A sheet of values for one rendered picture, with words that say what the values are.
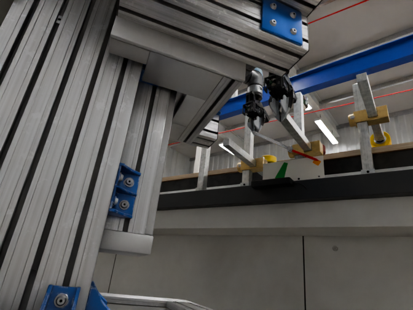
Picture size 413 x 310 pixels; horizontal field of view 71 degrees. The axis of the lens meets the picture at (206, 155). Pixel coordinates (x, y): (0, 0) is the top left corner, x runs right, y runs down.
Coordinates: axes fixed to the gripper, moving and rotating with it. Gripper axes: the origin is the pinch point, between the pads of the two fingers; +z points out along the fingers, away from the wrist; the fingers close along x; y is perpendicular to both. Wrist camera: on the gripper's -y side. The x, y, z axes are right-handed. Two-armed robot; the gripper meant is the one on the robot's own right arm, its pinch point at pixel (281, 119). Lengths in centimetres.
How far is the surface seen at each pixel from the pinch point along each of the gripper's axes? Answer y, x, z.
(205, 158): -30, -53, -5
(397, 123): -754, 35, -386
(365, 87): -8.5, 25.6, -10.5
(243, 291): -51, -39, 56
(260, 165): -28.8, -21.2, 3.1
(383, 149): -50, 26, -6
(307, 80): -305, -75, -256
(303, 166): -28.9, -1.7, 6.3
